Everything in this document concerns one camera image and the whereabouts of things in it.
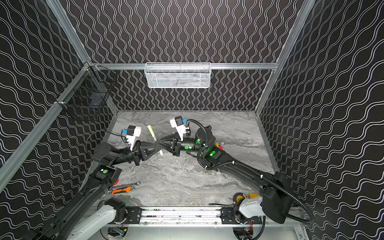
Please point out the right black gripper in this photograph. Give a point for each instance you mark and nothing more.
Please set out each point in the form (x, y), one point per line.
(175, 146)

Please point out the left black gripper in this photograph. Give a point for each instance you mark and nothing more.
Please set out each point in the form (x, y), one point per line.
(136, 153)

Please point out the green pen cap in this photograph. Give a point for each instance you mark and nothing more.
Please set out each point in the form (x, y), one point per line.
(151, 130)

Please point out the white pen yellow end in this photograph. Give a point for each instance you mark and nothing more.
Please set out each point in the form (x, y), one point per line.
(160, 151)

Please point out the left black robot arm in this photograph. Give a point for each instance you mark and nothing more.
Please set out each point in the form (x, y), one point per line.
(99, 182)

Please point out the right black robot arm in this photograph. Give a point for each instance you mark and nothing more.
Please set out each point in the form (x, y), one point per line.
(275, 199)

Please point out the silver wrench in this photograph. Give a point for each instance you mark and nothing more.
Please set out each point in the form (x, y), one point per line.
(127, 185)

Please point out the yellow black tape measure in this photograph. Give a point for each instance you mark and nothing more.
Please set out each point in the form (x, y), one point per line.
(238, 198)

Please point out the yellow block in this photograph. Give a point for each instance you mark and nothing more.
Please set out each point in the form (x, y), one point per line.
(251, 196)

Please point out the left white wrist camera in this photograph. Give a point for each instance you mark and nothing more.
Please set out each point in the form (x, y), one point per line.
(129, 136)

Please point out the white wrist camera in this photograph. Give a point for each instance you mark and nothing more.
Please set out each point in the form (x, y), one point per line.
(129, 136)
(179, 123)

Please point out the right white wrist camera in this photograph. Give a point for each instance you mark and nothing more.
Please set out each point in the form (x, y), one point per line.
(179, 123)

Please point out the orange handled pliers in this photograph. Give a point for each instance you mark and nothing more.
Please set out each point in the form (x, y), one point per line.
(123, 190)

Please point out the white wire mesh basket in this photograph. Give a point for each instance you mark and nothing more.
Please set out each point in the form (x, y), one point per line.
(177, 75)

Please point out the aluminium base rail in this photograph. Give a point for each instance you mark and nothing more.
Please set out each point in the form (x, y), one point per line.
(218, 216)

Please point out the black wire mesh basket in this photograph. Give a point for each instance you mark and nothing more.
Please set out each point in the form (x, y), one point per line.
(90, 97)

